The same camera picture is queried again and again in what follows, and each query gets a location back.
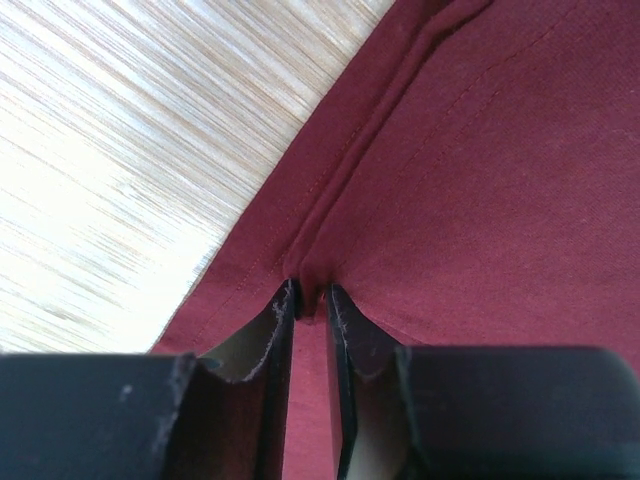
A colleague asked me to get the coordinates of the dark red t-shirt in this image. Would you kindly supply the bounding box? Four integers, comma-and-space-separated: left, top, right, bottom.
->
156, 1, 639, 479

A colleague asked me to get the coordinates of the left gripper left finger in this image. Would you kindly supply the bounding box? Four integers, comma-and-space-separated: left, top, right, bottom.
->
1, 280, 298, 479

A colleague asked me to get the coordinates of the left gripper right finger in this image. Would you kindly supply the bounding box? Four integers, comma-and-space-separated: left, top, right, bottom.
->
325, 284, 639, 479

